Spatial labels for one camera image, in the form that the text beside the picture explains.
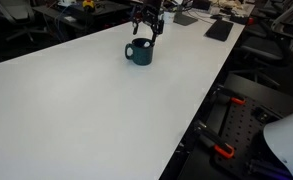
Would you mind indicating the white ceramic mug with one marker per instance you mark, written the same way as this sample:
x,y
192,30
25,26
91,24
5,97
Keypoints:
x,y
168,17

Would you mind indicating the black keyboard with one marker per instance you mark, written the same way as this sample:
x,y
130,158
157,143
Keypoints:
x,y
219,30

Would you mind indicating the dark green ceramic mug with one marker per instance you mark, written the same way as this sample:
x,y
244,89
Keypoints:
x,y
137,53

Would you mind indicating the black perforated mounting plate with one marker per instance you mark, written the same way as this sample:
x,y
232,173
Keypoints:
x,y
242,128

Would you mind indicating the black office chair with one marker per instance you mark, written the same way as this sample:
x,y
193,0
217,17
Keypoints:
x,y
273,51

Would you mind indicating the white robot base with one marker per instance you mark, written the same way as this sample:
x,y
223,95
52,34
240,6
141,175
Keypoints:
x,y
279,138

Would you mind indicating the orange-handled clamp near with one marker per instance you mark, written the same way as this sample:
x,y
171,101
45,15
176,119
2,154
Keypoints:
x,y
220,146

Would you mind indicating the grey monitor stand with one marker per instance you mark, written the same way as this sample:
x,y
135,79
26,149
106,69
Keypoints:
x,y
180,18

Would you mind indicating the orange-handled clamp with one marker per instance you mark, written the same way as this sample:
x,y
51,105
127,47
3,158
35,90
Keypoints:
x,y
234,96
220,146

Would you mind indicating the orange-handled clamp far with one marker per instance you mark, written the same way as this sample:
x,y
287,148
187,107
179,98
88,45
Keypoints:
x,y
234,96

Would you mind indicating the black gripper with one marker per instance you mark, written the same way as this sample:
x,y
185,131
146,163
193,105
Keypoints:
x,y
148,12

